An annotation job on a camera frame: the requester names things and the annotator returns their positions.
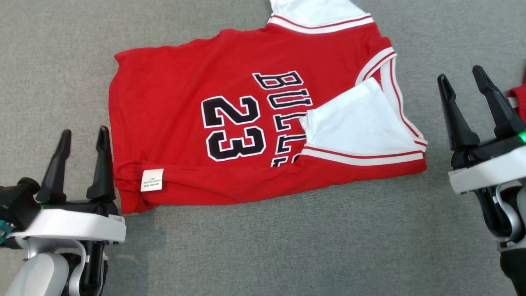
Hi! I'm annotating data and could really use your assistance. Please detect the red Bulls basketball jersey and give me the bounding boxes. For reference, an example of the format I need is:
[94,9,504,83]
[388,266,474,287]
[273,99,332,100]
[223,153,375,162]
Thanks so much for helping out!
[108,0,429,215]

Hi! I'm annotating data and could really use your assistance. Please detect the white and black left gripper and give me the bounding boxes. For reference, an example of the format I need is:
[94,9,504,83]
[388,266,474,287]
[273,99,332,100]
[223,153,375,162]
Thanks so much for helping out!
[12,126,127,245]

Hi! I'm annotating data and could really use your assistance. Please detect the red shorts with white waistband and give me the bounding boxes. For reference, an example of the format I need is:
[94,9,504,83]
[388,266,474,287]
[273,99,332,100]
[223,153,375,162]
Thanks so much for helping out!
[508,84,526,124]

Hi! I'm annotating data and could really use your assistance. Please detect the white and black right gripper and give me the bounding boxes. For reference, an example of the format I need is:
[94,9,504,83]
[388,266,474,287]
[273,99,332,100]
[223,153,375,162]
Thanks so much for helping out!
[437,65,526,194]

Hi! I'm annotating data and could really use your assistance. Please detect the teal plug camera cable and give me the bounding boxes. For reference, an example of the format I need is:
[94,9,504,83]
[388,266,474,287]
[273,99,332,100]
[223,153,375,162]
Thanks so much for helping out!
[0,220,13,244]

